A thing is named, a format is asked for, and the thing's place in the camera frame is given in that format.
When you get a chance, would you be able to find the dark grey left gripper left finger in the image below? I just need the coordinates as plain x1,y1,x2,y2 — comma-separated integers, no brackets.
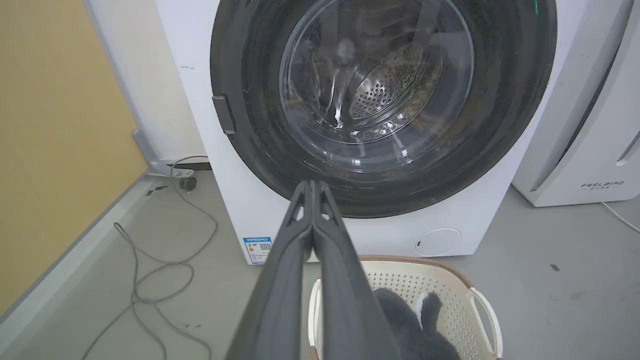
224,180,315,360

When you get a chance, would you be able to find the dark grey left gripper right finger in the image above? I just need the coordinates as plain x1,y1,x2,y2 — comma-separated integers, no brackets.
312,180,404,360

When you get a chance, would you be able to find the white front-load washing machine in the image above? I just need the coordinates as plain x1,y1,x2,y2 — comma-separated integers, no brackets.
154,0,596,265

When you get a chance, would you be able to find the round black washing machine door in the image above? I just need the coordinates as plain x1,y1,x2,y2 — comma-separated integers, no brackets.
210,0,558,219

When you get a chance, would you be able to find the blue energy label sticker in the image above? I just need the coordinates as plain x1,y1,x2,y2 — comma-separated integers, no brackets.
243,236,273,265

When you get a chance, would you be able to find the grey and white garment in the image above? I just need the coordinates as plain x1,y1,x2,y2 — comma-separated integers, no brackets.
372,288,462,360

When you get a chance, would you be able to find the cream perforated laundry basket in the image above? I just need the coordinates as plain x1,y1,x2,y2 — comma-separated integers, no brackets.
308,255,504,360

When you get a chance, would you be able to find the white panel with caster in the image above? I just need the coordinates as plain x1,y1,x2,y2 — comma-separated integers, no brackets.
82,0,213,191

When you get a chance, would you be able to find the white Feelbird appliance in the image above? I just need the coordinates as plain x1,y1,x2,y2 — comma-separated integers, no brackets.
511,0,640,208

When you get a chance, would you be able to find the grey power cable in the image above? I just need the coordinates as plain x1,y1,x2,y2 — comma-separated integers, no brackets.
81,155,219,360

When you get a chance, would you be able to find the white thin cable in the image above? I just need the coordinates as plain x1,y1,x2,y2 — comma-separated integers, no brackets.
601,201,640,234

